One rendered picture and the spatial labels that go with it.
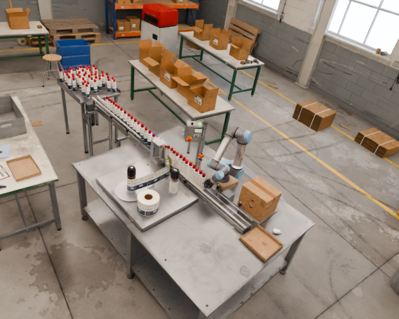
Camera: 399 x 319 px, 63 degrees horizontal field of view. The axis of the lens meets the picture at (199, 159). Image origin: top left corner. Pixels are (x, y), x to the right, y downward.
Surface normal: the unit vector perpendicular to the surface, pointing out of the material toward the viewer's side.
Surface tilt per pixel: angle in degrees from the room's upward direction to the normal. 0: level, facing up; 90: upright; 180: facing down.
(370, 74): 90
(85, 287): 0
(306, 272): 0
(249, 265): 0
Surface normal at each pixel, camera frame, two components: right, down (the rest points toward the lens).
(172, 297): 0.16, -0.83
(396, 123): -0.82, 0.25
